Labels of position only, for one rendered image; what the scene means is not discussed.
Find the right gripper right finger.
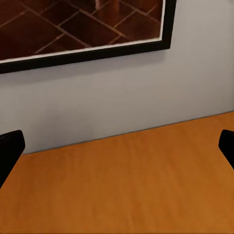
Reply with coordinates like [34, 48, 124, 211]
[218, 130, 234, 169]

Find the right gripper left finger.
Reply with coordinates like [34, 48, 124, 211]
[0, 130, 25, 189]

